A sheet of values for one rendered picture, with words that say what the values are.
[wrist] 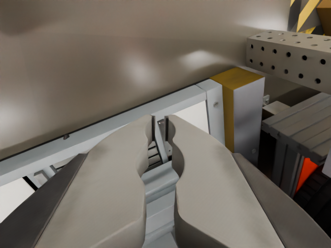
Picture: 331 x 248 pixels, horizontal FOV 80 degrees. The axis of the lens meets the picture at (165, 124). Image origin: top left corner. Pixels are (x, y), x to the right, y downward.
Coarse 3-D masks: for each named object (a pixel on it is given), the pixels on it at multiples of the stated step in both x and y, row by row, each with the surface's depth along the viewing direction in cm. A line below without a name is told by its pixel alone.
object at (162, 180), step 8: (160, 168) 65; (168, 168) 64; (144, 176) 64; (152, 176) 63; (160, 176) 63; (168, 176) 62; (176, 176) 61; (152, 184) 61; (160, 184) 60; (168, 184) 64; (152, 192) 63; (160, 192) 64; (168, 192) 63; (152, 200) 62
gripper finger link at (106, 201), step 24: (144, 120) 11; (120, 144) 9; (144, 144) 9; (96, 168) 7; (120, 168) 7; (144, 168) 9; (72, 192) 6; (96, 192) 6; (120, 192) 7; (144, 192) 7; (72, 216) 6; (96, 216) 6; (120, 216) 6; (144, 216) 7; (48, 240) 5; (72, 240) 5; (96, 240) 5; (120, 240) 6; (144, 240) 7
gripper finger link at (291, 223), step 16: (240, 160) 8; (256, 176) 7; (256, 192) 7; (272, 192) 7; (272, 208) 6; (288, 208) 6; (272, 224) 6; (288, 224) 6; (304, 224) 6; (288, 240) 5; (304, 240) 5; (320, 240) 5
